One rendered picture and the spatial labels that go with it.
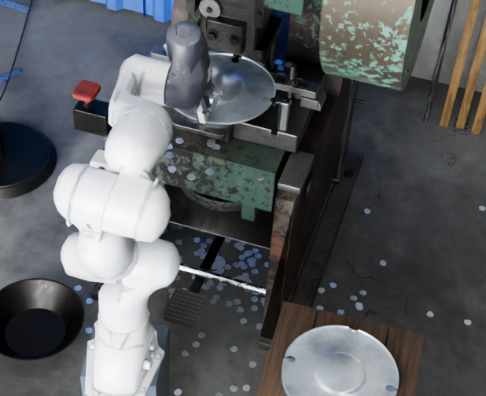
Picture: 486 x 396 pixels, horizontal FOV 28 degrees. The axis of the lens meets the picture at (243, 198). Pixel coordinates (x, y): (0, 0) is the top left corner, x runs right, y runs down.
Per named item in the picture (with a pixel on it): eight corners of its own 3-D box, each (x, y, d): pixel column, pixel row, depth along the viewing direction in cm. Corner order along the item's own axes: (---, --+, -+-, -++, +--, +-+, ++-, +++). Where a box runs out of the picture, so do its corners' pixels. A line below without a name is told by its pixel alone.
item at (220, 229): (277, 252, 280) (277, 251, 280) (136, 213, 288) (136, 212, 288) (314, 158, 309) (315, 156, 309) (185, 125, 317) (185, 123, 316)
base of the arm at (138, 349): (152, 409, 225) (152, 375, 215) (71, 398, 226) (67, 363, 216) (170, 332, 241) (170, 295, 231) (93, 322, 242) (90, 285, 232)
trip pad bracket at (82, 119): (109, 169, 270) (106, 114, 256) (77, 160, 271) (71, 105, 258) (118, 155, 274) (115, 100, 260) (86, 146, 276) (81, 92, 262)
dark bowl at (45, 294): (59, 386, 281) (57, 372, 276) (-35, 356, 286) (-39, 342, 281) (101, 308, 301) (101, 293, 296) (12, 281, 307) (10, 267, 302)
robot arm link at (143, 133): (86, 142, 171) (175, 172, 170) (119, 102, 186) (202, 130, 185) (69, 231, 181) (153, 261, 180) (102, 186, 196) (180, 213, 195)
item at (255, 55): (263, 69, 253) (265, 52, 249) (190, 51, 257) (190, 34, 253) (281, 34, 264) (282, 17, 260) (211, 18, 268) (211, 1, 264)
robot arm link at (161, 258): (176, 339, 222) (176, 267, 204) (95, 330, 222) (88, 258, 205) (183, 301, 230) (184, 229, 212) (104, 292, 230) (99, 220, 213)
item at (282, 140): (296, 154, 259) (298, 137, 255) (137, 113, 268) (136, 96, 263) (324, 86, 280) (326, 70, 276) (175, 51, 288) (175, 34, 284)
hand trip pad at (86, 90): (93, 121, 258) (91, 99, 253) (71, 115, 259) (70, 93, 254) (104, 105, 263) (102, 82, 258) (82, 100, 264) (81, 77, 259)
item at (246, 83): (146, 108, 248) (146, 106, 248) (186, 45, 268) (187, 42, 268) (255, 137, 243) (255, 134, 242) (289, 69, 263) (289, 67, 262)
